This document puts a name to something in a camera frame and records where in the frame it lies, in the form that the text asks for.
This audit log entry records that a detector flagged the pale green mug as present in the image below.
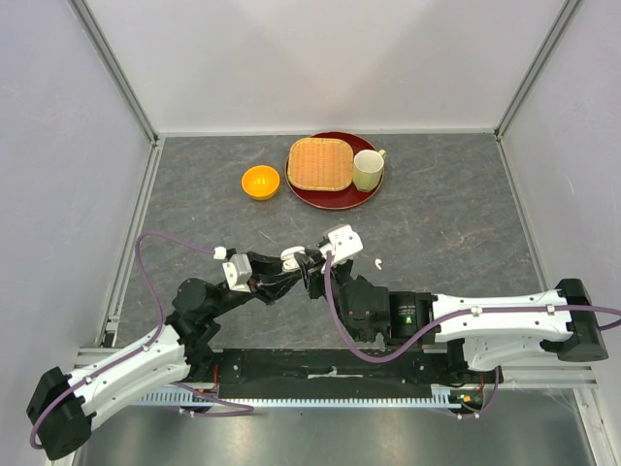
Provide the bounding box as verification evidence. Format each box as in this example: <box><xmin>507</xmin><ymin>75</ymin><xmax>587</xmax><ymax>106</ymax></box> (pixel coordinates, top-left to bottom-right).
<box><xmin>352</xmin><ymin>150</ymin><xmax>387</xmax><ymax>192</ymax></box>

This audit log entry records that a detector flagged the woven bamboo basket tray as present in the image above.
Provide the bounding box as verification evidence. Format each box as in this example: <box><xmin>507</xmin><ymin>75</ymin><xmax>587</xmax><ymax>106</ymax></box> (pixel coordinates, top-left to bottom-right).
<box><xmin>286</xmin><ymin>137</ymin><xmax>353</xmax><ymax>191</ymax></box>

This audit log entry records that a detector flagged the red round lacquer tray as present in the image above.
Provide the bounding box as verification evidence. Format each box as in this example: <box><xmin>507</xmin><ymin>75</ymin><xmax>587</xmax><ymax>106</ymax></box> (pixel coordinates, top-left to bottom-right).
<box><xmin>286</xmin><ymin>131</ymin><xmax>385</xmax><ymax>211</ymax></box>

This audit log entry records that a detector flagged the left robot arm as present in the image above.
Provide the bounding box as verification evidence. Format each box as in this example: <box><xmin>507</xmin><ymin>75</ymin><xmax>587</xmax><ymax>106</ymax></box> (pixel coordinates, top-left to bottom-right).
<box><xmin>26</xmin><ymin>247</ymin><xmax>306</xmax><ymax>460</ymax></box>

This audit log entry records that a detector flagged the small white charging case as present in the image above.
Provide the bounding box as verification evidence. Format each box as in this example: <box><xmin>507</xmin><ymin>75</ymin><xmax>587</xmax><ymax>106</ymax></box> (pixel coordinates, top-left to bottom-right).
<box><xmin>280</xmin><ymin>246</ymin><xmax>310</xmax><ymax>272</ymax></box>

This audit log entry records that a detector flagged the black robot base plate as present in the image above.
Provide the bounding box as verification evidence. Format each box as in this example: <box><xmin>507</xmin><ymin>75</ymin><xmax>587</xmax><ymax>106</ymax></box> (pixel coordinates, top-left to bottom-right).
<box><xmin>186</xmin><ymin>349</ymin><xmax>480</xmax><ymax>400</ymax></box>

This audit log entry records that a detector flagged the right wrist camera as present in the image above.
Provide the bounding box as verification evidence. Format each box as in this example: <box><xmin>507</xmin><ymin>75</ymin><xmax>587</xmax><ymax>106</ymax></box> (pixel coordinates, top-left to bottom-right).
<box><xmin>318</xmin><ymin>224</ymin><xmax>363</xmax><ymax>266</ymax></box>

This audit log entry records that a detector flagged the aluminium frame post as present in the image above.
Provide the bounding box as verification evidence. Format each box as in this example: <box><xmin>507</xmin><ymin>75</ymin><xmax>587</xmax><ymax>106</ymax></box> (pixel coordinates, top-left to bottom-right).
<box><xmin>67</xmin><ymin>0</ymin><xmax>161</xmax><ymax>145</ymax></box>
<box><xmin>494</xmin><ymin>0</ymin><xmax>583</xmax><ymax>142</ymax></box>

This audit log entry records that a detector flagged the aluminium frame post right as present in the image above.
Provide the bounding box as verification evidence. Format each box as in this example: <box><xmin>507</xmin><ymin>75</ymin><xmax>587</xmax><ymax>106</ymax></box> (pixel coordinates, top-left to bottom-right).
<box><xmin>494</xmin><ymin>0</ymin><xmax>583</xmax><ymax>142</ymax></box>

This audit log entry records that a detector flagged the light blue cable duct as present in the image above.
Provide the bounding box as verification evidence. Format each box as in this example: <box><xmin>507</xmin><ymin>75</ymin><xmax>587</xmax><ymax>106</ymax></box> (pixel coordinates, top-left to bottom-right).
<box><xmin>133</xmin><ymin>385</ymin><xmax>462</xmax><ymax>409</ymax></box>

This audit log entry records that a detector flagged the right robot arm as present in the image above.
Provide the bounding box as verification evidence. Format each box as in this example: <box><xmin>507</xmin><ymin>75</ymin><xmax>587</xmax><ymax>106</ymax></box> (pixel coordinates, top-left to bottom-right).
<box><xmin>283</xmin><ymin>251</ymin><xmax>608</xmax><ymax>383</ymax></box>

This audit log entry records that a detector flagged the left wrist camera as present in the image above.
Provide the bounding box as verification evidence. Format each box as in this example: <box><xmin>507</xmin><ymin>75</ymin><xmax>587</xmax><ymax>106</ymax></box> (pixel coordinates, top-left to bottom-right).
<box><xmin>222</xmin><ymin>253</ymin><xmax>252</xmax><ymax>293</ymax></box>

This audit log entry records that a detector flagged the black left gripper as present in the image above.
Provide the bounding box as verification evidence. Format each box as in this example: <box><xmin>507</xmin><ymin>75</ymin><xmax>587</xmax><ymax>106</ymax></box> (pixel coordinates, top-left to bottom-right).
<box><xmin>208</xmin><ymin>250</ymin><xmax>302</xmax><ymax>318</ymax></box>

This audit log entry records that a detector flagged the orange plastic bowl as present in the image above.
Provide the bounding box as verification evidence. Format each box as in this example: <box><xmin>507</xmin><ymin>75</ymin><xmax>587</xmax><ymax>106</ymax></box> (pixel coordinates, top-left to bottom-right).
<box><xmin>241</xmin><ymin>165</ymin><xmax>280</xmax><ymax>201</ymax></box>

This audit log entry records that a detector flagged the aluminium frame post left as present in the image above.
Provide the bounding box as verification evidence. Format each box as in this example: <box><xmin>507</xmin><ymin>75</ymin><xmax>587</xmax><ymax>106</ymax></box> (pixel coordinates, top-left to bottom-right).
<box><xmin>67</xmin><ymin>0</ymin><xmax>161</xmax><ymax>145</ymax></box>

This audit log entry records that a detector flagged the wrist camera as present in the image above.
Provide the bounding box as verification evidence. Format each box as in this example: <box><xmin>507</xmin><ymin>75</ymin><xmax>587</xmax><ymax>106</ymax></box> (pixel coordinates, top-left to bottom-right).
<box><xmin>318</xmin><ymin>224</ymin><xmax>363</xmax><ymax>266</ymax></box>
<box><xmin>222</xmin><ymin>253</ymin><xmax>252</xmax><ymax>293</ymax></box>

